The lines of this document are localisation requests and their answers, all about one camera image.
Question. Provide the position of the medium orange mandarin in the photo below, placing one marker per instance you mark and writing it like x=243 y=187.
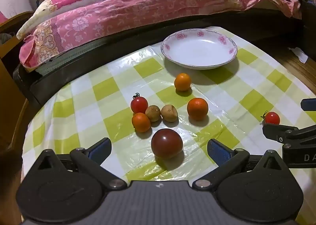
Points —
x=182 y=81

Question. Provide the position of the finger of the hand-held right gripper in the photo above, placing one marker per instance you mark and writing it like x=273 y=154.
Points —
x=309 y=104
x=279 y=133

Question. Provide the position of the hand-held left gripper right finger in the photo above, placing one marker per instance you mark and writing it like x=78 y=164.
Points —
x=218 y=151

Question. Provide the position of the grey mattress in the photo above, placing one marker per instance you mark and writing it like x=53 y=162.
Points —
x=64 y=58

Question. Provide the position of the dark bed frame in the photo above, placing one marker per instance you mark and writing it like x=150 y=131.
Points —
x=74 y=75

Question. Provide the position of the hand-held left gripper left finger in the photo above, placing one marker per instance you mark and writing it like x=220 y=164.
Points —
x=101 y=150

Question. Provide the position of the brown longan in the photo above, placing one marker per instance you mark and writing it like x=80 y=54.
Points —
x=169 y=113
x=152 y=113

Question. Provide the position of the green checked tablecloth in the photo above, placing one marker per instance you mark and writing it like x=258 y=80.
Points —
x=118 y=86

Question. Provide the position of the pink floral blanket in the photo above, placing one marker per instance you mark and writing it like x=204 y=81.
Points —
x=148 y=5

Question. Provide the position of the large orange mandarin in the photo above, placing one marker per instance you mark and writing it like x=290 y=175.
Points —
x=197 y=108

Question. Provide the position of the white floral rimmed plate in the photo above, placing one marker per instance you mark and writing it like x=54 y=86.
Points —
x=198 y=48

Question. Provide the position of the small orange mandarin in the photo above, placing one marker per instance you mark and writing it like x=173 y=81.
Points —
x=141 y=122

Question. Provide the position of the dark red tomato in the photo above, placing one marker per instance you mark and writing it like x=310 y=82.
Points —
x=167 y=143

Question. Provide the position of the white paper scrap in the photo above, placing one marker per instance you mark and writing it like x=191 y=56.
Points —
x=299 y=54

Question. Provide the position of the wooden cabinet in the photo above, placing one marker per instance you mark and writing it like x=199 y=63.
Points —
x=9 y=49

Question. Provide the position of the red cherry tomato with stem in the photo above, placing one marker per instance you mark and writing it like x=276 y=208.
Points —
x=139 y=104

